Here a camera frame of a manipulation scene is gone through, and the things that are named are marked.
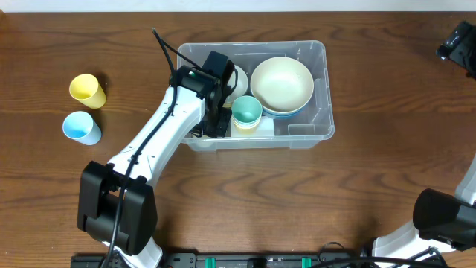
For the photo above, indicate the light blue cup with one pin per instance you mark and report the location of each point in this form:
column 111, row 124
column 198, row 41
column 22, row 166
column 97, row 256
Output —
column 81, row 127

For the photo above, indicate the large dark blue bowl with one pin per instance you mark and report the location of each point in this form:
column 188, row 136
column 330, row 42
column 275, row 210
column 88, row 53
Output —
column 283, row 107

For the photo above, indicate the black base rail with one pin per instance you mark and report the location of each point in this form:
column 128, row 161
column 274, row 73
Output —
column 191, row 260

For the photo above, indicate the yellow cup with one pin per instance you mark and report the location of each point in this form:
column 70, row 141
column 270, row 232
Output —
column 86, row 89
column 239, row 130

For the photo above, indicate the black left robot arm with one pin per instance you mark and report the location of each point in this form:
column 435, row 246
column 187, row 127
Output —
column 116, row 201

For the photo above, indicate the small white bowl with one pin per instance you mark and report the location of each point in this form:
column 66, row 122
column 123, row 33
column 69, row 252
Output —
column 239, row 82

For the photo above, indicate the clear plastic storage box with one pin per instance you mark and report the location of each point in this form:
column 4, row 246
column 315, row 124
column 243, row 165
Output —
column 303, row 131

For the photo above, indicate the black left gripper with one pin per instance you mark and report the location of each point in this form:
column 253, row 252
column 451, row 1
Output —
column 222, row 130

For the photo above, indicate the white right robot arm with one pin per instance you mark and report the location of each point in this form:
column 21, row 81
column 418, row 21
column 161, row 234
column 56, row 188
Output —
column 441, row 223

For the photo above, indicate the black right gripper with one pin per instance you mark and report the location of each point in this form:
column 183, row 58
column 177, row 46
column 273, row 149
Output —
column 457, row 46

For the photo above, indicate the white cup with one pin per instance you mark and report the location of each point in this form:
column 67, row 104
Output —
column 205, row 142

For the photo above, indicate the pink cup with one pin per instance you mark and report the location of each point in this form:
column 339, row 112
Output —
column 243, row 125

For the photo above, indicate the green cup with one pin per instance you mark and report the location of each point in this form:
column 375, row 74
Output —
column 246, row 110

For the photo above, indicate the large beige bowl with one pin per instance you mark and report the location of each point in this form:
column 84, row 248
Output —
column 282, row 85

